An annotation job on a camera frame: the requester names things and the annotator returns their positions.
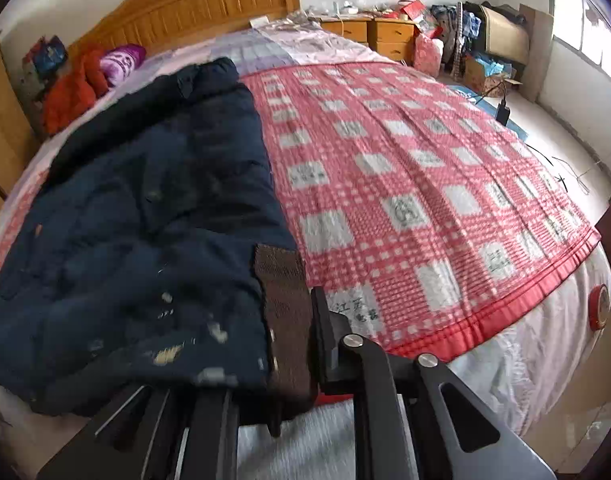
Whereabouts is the brown suitcase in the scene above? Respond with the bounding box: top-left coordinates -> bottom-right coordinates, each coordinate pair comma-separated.
478,4 -> 531,65

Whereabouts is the red padded garment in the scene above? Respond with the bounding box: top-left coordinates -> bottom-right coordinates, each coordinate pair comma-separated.
42,47 -> 111,136

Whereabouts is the open cardboard box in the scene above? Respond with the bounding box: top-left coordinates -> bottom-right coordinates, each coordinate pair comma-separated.
464,54 -> 522,97

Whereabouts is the dark bag top left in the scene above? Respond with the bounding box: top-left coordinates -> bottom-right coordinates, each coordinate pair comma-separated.
24,35 -> 69,79

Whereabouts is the purple patterned pillow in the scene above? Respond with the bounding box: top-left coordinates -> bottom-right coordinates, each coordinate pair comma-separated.
99,44 -> 147,86

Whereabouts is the thin floor cable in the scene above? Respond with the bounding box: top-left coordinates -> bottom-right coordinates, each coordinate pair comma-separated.
526,144 -> 611,194

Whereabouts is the wooden nightstand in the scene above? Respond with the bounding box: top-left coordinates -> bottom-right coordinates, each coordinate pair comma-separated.
319,16 -> 373,47
371,16 -> 417,63

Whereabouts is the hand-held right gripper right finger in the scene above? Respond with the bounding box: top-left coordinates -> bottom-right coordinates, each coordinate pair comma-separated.
311,286 -> 557,480

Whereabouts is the pile of dark clothes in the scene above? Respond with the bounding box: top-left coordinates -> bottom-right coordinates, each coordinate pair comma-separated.
429,2 -> 482,78

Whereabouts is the red round ring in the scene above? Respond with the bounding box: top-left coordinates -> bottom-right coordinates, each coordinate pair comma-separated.
587,283 -> 611,332

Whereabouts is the wooden bed headboard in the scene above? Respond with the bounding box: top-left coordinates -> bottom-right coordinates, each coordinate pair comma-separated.
68,0 -> 301,58

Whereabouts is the navy padded jacket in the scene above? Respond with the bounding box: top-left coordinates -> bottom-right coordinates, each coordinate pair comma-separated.
0,57 -> 319,426

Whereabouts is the pink plastic bag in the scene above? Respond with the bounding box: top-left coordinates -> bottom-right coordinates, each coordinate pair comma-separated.
413,34 -> 445,78

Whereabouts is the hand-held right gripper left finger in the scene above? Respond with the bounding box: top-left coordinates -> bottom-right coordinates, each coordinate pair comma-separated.
38,384 -> 286,480

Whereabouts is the window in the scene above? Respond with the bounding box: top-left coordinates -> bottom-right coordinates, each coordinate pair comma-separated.
546,0 -> 611,78

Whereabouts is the flat cardboard sheet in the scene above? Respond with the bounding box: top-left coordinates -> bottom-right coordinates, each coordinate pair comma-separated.
516,4 -> 555,104

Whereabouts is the wooden wardrobe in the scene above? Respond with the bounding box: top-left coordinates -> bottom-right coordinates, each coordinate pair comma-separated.
0,31 -> 40,216

